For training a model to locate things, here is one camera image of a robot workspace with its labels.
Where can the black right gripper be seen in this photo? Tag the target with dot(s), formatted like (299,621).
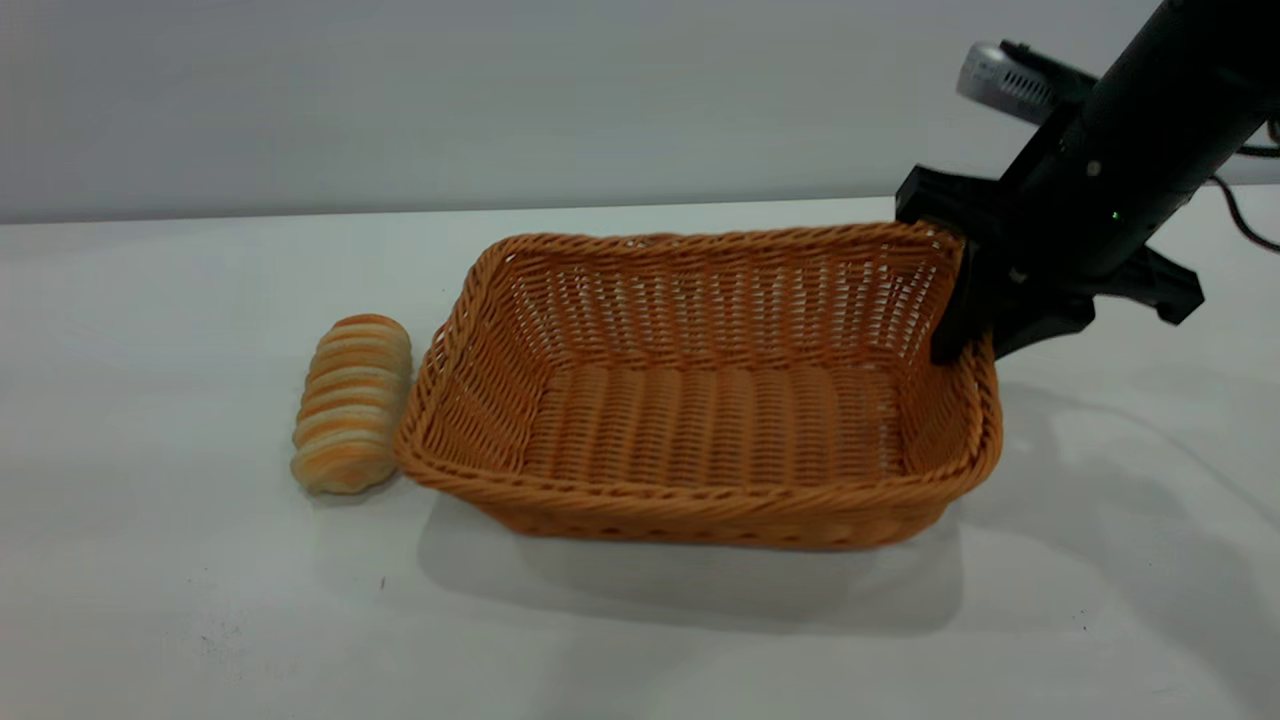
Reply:
(1090,210)

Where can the orange woven wicker basket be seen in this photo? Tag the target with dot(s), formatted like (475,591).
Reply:
(700,440)

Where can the striped bread roll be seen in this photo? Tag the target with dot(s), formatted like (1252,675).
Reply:
(350,410)

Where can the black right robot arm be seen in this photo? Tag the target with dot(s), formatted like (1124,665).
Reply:
(1200,60)

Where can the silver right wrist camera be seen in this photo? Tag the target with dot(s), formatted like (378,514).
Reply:
(1005,80)

